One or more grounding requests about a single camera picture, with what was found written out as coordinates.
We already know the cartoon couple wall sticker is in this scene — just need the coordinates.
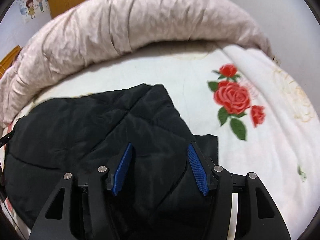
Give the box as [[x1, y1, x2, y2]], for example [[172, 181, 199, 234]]
[[15, 0, 50, 23]]

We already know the pink patterned duvet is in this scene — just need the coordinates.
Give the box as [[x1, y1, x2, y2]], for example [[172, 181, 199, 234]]
[[1, 0, 272, 128]]

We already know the wooden headboard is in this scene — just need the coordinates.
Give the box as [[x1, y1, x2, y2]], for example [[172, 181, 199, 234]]
[[0, 45, 21, 76]]

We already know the white floral rose bedsheet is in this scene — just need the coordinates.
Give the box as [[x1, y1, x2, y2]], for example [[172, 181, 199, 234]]
[[1, 42, 319, 239]]

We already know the black hooded puffer jacket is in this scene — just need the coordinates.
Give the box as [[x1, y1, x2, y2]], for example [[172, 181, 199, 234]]
[[4, 84, 218, 239]]

